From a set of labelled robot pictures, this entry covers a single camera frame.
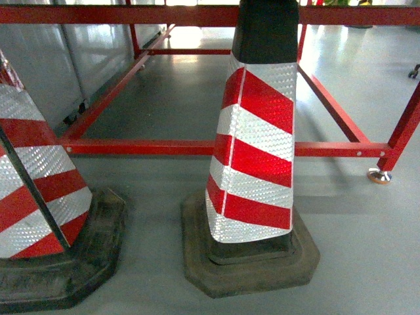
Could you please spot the red white traffic cone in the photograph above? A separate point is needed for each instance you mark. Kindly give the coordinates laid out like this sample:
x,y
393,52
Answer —
x,y
242,234
60,240

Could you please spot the orange rack leveling foot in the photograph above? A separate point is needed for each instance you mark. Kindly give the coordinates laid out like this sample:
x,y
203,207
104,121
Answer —
x,y
378,176

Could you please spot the center red white traffic cone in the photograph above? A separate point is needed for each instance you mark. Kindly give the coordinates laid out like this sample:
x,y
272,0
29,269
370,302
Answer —
x,y
242,234

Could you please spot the red metal frame rack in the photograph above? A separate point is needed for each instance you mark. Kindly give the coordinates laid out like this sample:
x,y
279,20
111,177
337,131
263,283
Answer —
x,y
357,144

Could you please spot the black caster wheel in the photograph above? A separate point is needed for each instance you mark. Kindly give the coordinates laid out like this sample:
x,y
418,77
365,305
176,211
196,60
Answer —
x,y
414,72

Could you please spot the left red white traffic cone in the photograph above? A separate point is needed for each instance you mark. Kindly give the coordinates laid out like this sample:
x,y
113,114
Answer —
x,y
60,240

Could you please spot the grey cabinet panel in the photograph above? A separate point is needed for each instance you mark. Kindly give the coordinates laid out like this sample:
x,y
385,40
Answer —
x,y
61,66

